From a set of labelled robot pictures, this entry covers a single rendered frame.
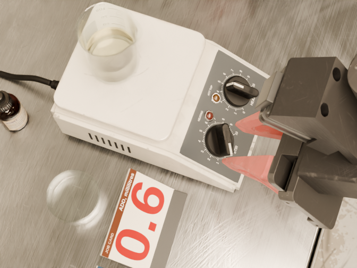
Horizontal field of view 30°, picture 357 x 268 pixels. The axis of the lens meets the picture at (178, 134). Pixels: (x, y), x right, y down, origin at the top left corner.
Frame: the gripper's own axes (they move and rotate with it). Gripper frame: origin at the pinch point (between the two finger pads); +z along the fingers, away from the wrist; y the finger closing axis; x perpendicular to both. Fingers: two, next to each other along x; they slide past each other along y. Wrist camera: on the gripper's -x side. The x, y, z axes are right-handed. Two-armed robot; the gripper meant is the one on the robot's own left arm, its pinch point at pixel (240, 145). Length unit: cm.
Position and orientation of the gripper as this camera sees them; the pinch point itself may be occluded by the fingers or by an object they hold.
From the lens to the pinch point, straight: 57.1
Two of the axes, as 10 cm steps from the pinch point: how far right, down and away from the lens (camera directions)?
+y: -3.6, 8.9, -2.8
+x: 6.1, 4.5, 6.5
